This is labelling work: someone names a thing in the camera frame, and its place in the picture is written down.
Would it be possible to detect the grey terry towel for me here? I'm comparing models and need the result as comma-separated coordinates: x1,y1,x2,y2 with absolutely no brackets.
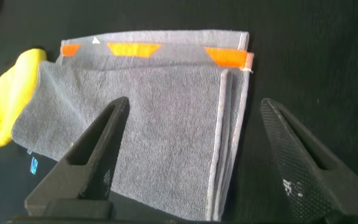
11,29,255,222

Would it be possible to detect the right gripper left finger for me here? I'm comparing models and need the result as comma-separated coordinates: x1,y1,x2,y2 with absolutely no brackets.
24,96,131,218

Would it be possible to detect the yellow microfiber towel black trim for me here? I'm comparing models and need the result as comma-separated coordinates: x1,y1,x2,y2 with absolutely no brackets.
0,48,48,149

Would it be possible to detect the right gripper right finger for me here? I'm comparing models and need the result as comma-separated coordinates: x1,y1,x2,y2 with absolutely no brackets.
259,98,358,224

